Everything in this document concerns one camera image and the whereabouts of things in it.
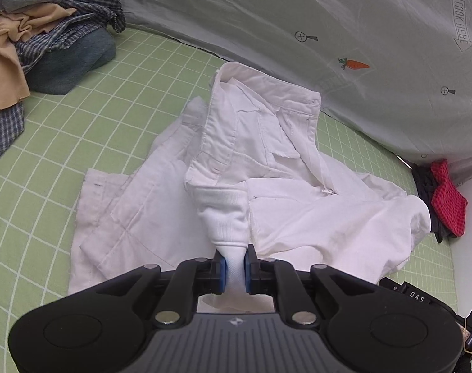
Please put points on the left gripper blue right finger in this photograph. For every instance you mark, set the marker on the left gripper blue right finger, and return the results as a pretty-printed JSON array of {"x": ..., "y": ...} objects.
[{"x": 279, "y": 280}]

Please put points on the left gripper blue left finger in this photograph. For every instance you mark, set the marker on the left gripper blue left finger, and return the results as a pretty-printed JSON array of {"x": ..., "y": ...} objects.
[{"x": 181, "y": 289}]

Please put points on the white pants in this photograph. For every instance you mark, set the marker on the white pants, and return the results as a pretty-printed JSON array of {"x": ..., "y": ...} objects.
[{"x": 242, "y": 169}]

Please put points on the red waffle cloth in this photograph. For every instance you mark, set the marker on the red waffle cloth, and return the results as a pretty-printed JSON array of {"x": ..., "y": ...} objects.
[{"x": 449, "y": 205}]

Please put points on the black folded garment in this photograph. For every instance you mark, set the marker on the black folded garment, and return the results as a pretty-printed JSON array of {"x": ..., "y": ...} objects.
[{"x": 426, "y": 185}]

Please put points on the green grid mat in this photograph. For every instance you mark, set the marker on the green grid mat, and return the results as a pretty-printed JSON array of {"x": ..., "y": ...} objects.
[{"x": 107, "y": 122}]

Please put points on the blue denim garment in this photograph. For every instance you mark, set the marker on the blue denim garment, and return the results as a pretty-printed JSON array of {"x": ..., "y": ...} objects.
[{"x": 58, "y": 72}]

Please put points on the grey printed sheet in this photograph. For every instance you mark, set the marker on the grey printed sheet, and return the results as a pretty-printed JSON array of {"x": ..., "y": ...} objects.
[{"x": 400, "y": 71}]

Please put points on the beige cloth garment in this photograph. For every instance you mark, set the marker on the beige cloth garment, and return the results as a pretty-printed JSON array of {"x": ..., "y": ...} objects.
[{"x": 36, "y": 19}]

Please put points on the blue plaid shirt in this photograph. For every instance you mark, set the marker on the blue plaid shirt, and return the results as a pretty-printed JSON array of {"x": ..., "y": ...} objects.
[{"x": 89, "y": 16}]

